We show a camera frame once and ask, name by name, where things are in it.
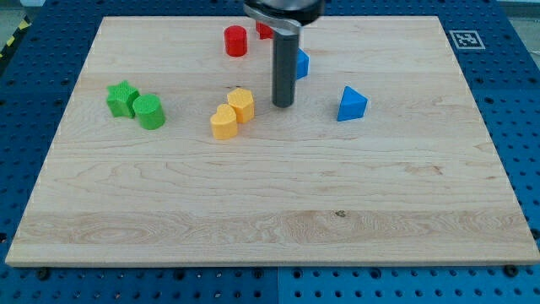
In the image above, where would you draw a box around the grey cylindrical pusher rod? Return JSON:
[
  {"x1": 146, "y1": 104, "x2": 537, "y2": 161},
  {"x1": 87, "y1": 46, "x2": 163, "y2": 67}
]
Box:
[{"x1": 272, "y1": 30, "x2": 299, "y2": 108}]

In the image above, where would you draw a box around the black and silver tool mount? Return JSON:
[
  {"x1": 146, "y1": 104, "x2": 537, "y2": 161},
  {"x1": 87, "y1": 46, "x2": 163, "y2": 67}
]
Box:
[{"x1": 243, "y1": 0, "x2": 325, "y2": 35}]

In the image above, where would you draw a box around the blue cube block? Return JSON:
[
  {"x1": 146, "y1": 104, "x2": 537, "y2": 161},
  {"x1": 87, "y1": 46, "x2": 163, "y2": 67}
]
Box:
[{"x1": 296, "y1": 49, "x2": 310, "y2": 79}]

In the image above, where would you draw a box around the blue triangle block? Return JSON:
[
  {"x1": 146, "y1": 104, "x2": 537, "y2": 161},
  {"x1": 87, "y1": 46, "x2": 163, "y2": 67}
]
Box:
[{"x1": 337, "y1": 86, "x2": 368, "y2": 122}]

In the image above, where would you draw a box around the red block behind rod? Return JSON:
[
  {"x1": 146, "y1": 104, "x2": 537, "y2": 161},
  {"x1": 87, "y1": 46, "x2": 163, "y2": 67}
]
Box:
[{"x1": 256, "y1": 21, "x2": 273, "y2": 40}]

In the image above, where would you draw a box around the red cylinder block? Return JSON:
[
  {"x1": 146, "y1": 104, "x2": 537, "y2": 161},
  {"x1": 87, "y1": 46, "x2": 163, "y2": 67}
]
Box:
[{"x1": 224, "y1": 25, "x2": 248, "y2": 57}]

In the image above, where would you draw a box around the yellow hexagon block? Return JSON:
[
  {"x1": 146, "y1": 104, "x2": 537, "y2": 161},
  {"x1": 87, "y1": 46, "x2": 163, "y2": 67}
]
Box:
[{"x1": 227, "y1": 88, "x2": 255, "y2": 123}]

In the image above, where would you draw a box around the yellow heart block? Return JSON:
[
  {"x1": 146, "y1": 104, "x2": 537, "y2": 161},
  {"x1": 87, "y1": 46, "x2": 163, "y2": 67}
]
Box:
[{"x1": 210, "y1": 104, "x2": 238, "y2": 140}]

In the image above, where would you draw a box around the green cylinder block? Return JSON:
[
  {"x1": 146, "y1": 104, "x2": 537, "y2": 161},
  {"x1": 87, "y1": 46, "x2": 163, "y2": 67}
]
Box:
[{"x1": 132, "y1": 94, "x2": 165, "y2": 130}]

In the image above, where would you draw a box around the wooden board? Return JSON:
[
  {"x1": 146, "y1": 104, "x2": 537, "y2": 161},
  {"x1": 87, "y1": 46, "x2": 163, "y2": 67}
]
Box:
[{"x1": 6, "y1": 16, "x2": 539, "y2": 268}]

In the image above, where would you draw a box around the green star block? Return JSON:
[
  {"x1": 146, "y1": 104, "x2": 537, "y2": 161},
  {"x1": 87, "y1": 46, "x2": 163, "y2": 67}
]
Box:
[{"x1": 106, "y1": 80, "x2": 140, "y2": 118}]

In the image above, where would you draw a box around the white fiducial marker tag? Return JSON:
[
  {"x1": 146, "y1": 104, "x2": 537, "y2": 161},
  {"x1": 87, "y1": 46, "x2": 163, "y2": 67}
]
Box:
[{"x1": 449, "y1": 30, "x2": 485, "y2": 50}]

